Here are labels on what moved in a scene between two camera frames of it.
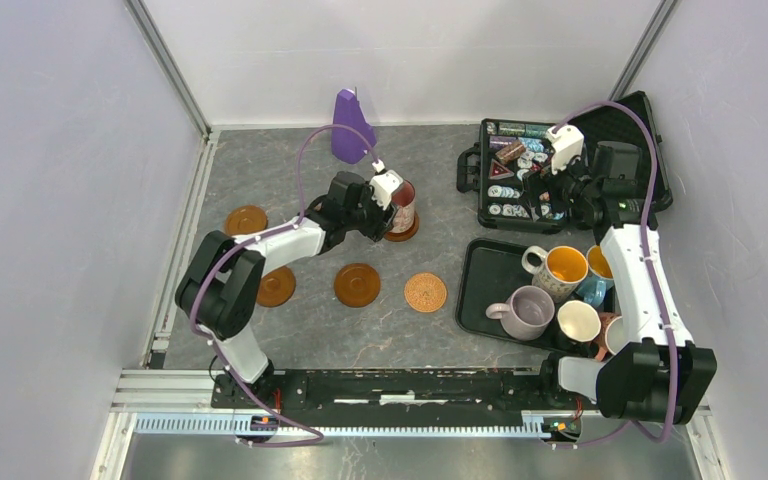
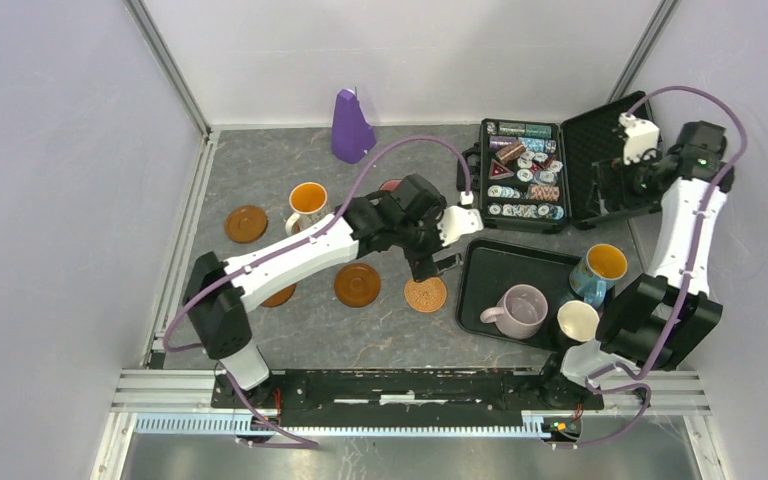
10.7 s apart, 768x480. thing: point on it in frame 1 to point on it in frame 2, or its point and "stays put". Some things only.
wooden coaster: [357, 285] stays put
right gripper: [534, 184] to [628, 169]
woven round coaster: [425, 292] stays put
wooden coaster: [244, 219] stays put
